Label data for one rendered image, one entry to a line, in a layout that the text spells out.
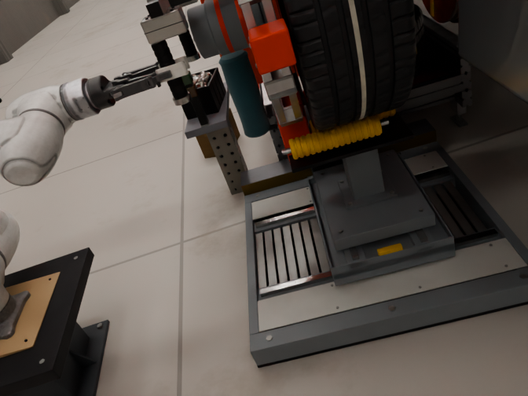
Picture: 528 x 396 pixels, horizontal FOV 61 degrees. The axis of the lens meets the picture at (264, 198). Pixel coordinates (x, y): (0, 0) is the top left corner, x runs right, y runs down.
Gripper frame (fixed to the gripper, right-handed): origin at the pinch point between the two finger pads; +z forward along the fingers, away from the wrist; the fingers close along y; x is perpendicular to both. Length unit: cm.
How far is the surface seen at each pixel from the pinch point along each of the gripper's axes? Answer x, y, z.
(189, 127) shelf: -38, -57, -16
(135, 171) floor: -83, -128, -75
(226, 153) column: -61, -73, -10
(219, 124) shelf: -39, -53, -4
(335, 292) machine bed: -75, 9, 21
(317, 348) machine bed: -80, 23, 12
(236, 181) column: -77, -73, -10
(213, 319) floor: -83, 0, -21
